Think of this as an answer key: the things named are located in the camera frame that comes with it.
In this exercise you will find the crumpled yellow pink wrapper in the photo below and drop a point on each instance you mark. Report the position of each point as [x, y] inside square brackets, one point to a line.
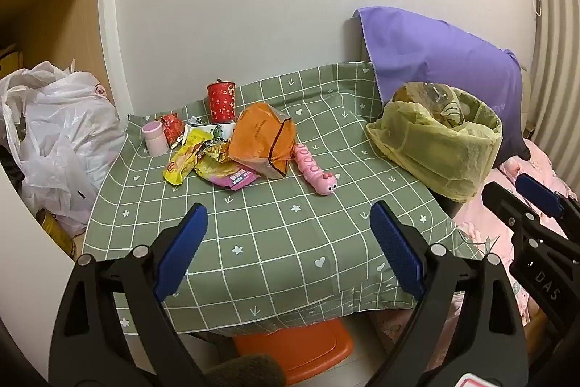
[214, 155]

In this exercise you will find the yellow snack wrapper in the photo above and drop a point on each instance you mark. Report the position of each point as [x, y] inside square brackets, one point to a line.
[183, 160]

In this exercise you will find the pink caterpillar toy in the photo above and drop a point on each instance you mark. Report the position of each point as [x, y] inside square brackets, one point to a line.
[312, 169]

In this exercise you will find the orange plastic bag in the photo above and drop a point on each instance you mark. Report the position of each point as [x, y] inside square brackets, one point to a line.
[258, 133]

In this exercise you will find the yellow tin can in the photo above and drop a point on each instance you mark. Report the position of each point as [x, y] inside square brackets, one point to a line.
[56, 233]

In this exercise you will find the pink snack packet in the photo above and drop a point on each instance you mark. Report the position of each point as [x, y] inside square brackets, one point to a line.
[238, 178]

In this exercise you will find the beige striped curtain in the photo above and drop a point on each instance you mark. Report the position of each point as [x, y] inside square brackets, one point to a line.
[557, 51]

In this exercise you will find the green checked tablecloth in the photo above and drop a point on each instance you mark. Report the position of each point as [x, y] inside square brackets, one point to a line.
[272, 233]

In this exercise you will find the small pink cup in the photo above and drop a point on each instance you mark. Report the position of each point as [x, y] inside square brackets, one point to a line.
[155, 140]

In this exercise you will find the white plastic bag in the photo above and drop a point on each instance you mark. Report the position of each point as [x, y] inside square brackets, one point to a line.
[63, 133]

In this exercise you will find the orange plastic stool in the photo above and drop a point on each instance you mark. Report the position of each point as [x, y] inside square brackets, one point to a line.
[294, 346]

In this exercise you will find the bin with yellow liner bag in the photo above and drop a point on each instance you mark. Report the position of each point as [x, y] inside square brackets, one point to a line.
[435, 151]

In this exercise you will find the pink floral blanket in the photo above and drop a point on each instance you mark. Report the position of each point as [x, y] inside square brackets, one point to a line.
[503, 169]

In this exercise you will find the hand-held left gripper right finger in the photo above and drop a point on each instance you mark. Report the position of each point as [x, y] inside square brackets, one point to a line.
[396, 248]

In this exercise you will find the green white packet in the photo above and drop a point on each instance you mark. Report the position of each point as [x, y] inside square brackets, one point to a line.
[210, 128]

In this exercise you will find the brown fuzzy cloth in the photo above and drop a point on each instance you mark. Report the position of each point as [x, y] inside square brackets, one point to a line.
[249, 371]

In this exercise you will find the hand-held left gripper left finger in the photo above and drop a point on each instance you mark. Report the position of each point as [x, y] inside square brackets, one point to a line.
[181, 248]

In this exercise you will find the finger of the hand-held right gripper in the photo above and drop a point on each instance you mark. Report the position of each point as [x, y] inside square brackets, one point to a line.
[537, 190]
[507, 203]

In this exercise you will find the red snack wrapper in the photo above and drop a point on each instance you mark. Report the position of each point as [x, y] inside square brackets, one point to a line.
[172, 128]

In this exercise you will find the red paper cup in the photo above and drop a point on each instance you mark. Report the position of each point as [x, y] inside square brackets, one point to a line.
[222, 103]

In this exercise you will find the purple pillow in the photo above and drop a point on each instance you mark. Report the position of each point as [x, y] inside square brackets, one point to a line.
[435, 51]

